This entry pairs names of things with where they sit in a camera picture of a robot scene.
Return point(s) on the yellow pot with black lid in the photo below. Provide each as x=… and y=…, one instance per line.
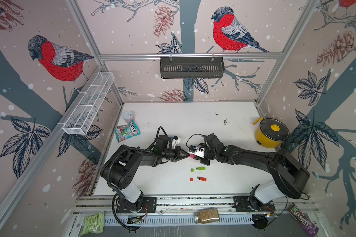
x=271, y=132

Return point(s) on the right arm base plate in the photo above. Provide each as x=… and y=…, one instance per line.
x=251, y=204

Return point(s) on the white wire mesh shelf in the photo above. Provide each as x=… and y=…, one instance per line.
x=85, y=112

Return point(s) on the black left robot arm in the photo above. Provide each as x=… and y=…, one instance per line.
x=121, y=168

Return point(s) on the green candy packet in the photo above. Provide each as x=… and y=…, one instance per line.
x=128, y=131

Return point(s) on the green snack bag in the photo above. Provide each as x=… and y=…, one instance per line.
x=93, y=224

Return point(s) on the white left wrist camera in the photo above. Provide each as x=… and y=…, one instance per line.
x=175, y=141

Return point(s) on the purple candy bar wrapper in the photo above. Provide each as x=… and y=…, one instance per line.
x=305, y=223

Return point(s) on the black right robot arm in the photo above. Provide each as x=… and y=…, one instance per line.
x=289, y=177

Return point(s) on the black wire basket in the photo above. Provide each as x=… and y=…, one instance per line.
x=192, y=68

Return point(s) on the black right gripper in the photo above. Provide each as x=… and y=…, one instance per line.
x=205, y=161

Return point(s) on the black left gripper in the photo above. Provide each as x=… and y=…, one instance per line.
x=178, y=151

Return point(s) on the glass jar of seeds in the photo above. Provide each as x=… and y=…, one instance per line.
x=205, y=216

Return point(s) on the red usb drive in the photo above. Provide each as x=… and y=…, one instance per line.
x=202, y=178

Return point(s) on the pink can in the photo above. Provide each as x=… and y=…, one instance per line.
x=128, y=117

